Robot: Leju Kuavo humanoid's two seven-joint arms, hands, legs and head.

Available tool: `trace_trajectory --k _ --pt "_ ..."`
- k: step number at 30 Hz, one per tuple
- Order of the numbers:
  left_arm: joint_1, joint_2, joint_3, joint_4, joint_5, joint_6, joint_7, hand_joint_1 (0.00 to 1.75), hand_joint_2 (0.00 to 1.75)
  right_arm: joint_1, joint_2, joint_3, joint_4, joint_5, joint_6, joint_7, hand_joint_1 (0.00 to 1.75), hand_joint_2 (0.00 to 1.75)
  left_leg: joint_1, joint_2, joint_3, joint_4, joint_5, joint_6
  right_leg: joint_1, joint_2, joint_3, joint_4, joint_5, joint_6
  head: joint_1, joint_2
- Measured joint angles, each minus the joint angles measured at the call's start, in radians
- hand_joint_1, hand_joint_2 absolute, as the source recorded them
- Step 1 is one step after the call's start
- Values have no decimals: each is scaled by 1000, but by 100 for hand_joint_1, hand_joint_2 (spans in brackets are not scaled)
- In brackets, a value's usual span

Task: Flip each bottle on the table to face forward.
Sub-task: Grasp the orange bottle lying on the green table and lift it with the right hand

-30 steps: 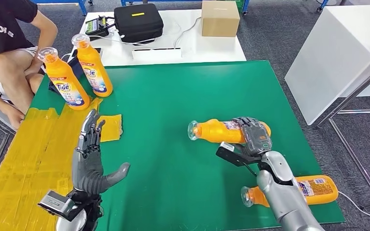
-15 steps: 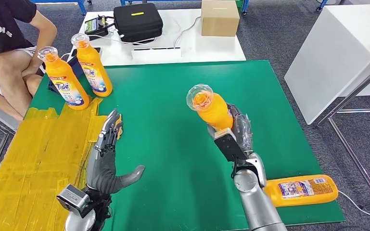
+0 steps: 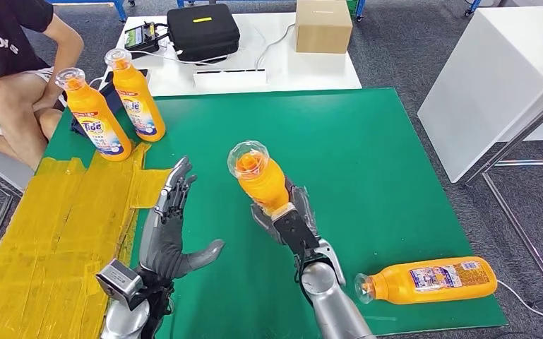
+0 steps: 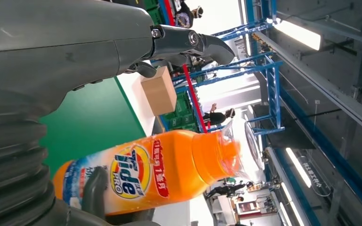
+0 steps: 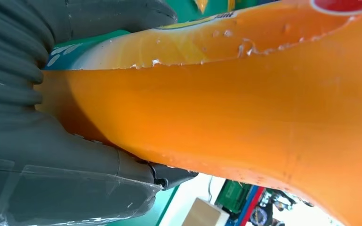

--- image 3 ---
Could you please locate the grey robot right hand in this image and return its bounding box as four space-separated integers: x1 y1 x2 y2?
250 175 320 246

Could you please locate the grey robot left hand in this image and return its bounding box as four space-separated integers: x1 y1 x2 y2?
138 156 226 280

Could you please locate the orange detergent bottle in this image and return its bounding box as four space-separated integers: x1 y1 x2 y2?
104 48 167 143
354 256 499 306
54 67 133 162
227 140 295 219

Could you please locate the green table mat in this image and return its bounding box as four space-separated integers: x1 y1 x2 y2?
44 88 508 339

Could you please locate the yellow tape patch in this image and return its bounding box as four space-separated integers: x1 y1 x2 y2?
0 142 172 339

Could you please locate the blue tablet case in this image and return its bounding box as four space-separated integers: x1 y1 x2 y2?
70 83 124 138

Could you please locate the white power strip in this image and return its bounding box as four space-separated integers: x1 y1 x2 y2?
192 69 268 93

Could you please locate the grey metal bench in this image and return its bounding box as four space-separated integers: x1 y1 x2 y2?
0 142 36 282

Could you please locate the cardboard box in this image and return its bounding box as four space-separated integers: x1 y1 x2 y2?
295 0 354 54

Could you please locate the black carrying case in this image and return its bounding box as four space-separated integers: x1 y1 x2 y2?
167 4 241 64

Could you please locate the black remote controller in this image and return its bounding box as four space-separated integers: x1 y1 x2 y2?
124 22 161 54

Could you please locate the white table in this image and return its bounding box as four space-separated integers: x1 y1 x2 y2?
417 6 543 184

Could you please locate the person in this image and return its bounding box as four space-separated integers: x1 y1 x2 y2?
0 0 85 172

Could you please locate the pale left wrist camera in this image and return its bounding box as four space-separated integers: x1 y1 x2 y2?
95 258 145 311

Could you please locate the white floor cable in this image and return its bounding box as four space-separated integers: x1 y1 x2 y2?
496 280 543 334

